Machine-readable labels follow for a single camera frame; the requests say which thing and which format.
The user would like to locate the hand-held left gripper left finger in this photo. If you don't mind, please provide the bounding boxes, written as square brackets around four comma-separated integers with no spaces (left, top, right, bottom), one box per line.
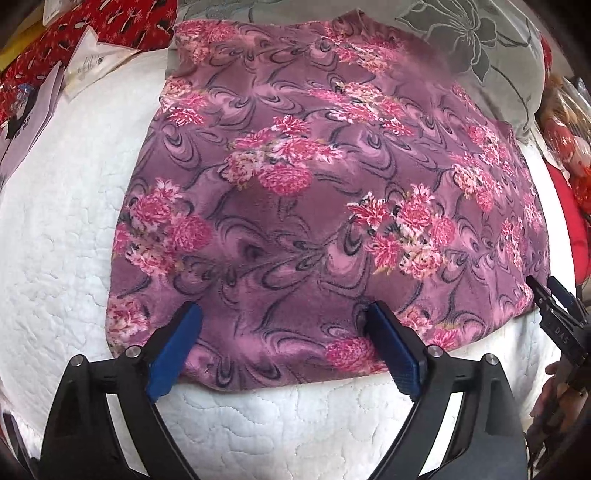
[39,301,204,480]

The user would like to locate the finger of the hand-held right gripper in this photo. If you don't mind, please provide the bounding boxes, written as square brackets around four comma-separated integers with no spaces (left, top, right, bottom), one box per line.
[526,275,557,320]
[547,276,589,319]

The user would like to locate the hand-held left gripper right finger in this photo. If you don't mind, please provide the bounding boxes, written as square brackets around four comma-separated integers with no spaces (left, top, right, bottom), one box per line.
[366,301,528,480]

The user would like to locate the purple floral shirt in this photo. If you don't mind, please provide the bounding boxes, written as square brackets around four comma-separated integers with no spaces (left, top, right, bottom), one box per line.
[105,14,552,393]

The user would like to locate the person's right hand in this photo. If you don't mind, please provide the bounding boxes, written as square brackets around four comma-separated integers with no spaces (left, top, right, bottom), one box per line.
[530,361,563,417]

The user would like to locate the plain red cloth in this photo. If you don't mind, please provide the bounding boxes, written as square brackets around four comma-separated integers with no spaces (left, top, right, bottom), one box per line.
[561,171,591,296]

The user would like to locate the clear plastic bag of plush toys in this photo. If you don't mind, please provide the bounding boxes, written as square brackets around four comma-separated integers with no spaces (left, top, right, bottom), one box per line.
[538,74,591,208]

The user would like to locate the white quilted mattress cover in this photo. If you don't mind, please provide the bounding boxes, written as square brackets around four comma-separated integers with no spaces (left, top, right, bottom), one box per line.
[0,46,578,480]

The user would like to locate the grey floral pillow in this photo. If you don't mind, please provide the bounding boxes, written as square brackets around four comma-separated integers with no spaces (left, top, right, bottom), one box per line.
[166,0,548,146]

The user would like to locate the white bag with cartoon print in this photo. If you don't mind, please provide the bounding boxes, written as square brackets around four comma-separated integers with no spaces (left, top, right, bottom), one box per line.
[0,62,65,183]

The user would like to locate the white paper package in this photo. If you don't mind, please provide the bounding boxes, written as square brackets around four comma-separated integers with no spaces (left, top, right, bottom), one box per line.
[62,25,139,100]

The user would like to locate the red printed blanket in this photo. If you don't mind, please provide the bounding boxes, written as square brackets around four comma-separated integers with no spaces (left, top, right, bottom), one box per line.
[0,0,555,125]

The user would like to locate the yellow cardboard box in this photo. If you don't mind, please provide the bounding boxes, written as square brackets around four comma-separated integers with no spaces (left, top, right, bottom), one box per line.
[0,28,28,70]

